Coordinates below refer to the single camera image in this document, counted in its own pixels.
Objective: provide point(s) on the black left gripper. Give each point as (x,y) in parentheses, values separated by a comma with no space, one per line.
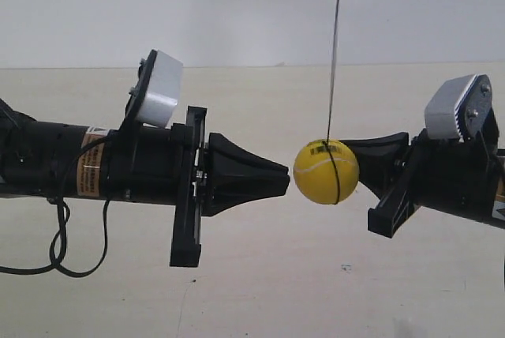
(158,166)

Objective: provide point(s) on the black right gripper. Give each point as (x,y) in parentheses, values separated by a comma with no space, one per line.
(457,178)

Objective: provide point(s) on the yellow tennis ball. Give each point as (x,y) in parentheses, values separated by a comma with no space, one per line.
(326,172)

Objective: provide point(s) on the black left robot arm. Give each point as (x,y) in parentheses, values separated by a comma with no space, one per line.
(200,174)

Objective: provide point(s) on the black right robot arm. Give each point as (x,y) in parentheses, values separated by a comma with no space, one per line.
(459,178)

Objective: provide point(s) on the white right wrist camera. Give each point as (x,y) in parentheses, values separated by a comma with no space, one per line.
(459,108)

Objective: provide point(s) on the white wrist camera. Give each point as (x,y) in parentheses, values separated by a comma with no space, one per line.
(154,98)
(459,108)

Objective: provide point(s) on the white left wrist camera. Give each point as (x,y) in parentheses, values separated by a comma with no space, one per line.
(154,98)

